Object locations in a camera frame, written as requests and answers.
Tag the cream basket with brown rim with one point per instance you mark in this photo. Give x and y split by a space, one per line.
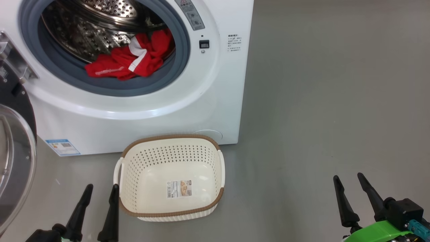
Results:
151 181

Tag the round white filter cover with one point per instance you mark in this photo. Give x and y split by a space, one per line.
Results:
215 133

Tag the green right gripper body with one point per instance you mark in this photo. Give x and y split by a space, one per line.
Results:
376 233

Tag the black square door latch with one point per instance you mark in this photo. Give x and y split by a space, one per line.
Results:
204 44

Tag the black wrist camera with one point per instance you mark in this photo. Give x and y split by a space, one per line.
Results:
43 236
406 213

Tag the small printed text sticker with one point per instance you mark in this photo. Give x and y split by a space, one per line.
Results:
234 42

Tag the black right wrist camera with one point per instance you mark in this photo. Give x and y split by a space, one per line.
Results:
406 213

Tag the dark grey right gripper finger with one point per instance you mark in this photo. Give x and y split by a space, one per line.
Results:
374 201
346 211

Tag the printed label sticker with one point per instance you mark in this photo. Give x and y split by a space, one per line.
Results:
179 189

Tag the white front-load washing machine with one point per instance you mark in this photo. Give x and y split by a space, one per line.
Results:
134 114

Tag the blue energy label sticker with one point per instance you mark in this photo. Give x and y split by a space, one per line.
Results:
62 147

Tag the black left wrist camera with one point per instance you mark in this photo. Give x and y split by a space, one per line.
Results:
43 236

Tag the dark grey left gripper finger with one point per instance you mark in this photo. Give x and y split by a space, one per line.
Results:
111 222
79 218

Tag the grey warning label strip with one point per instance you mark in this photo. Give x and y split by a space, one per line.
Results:
193 16

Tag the red and white garment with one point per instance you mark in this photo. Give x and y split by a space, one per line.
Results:
117 64

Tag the silver metal door hinge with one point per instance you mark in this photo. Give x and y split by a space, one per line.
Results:
16 60

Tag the black round glass washer door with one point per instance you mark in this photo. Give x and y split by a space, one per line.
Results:
20 101

